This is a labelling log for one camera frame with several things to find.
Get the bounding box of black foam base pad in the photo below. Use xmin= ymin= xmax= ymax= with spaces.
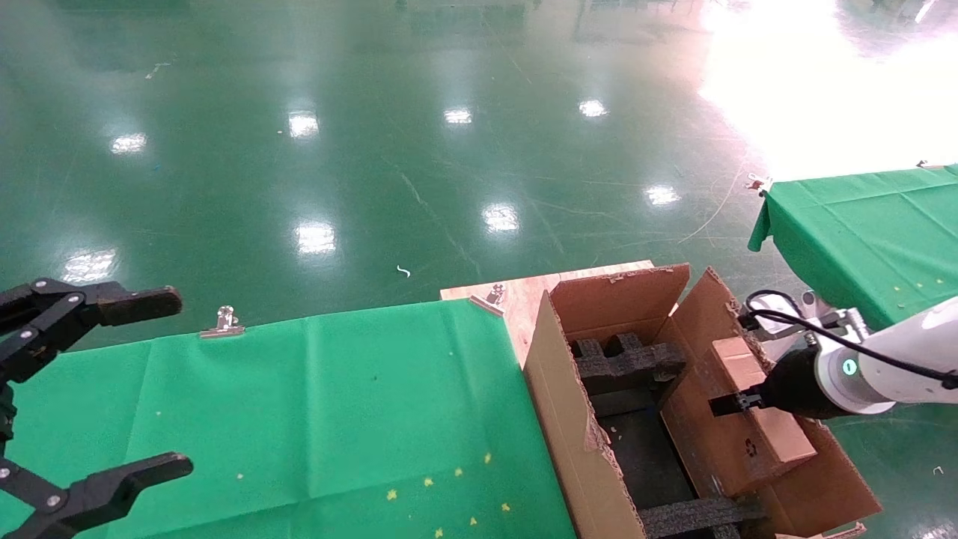
xmin=588 ymin=389 xmax=693 ymax=510

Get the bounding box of black cross-shaped foam insert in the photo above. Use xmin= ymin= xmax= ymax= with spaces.
xmin=569 ymin=332 xmax=686 ymax=396

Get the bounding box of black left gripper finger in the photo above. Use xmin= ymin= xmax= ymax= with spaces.
xmin=0 ymin=278 xmax=184 ymax=384
xmin=0 ymin=451 xmax=195 ymax=539

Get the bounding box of large green tablecloth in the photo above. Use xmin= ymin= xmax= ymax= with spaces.
xmin=0 ymin=299 xmax=577 ymax=539

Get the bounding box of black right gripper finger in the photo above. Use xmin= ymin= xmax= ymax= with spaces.
xmin=709 ymin=391 xmax=766 ymax=417

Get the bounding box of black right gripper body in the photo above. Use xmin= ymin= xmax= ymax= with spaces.
xmin=760 ymin=344 xmax=832 ymax=418

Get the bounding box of small brown cardboard box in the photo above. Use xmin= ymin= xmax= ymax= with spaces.
xmin=662 ymin=337 xmax=818 ymax=499

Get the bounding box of black foam bar insert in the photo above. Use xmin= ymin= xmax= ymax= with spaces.
xmin=638 ymin=490 xmax=766 ymax=539

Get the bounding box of green tablecloth with draped corner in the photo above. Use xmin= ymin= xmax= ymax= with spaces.
xmin=748 ymin=164 xmax=958 ymax=330

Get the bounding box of large open brown carton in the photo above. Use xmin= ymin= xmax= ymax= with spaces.
xmin=522 ymin=262 xmax=882 ymax=539

